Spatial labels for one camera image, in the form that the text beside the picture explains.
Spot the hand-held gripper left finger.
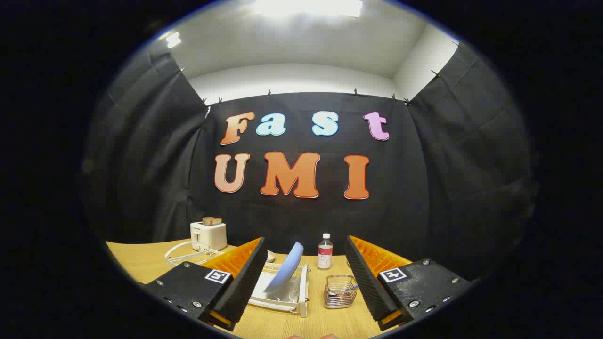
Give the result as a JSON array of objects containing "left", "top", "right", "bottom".
[{"left": 139, "top": 237, "right": 268, "bottom": 331}]

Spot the spoon with white handle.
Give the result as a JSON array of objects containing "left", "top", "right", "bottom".
[{"left": 330, "top": 282, "right": 359, "bottom": 298}]

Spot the white toaster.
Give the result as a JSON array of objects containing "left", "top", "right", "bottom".
[{"left": 190, "top": 221, "right": 228, "bottom": 251}]

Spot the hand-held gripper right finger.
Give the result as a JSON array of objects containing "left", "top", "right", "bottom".
[{"left": 345, "top": 235, "right": 472, "bottom": 331}]

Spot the black backdrop cloth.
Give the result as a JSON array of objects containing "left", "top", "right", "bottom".
[{"left": 80, "top": 40, "right": 538, "bottom": 283}]

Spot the blue plate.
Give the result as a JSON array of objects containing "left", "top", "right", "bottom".
[{"left": 263, "top": 242, "right": 304, "bottom": 294}]

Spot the white wire dish rack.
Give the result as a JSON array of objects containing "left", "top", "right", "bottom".
[{"left": 164, "top": 240, "right": 310, "bottom": 318}]

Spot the clear red label water bottle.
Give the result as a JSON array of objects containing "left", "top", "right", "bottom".
[{"left": 317, "top": 233, "right": 334, "bottom": 270}]

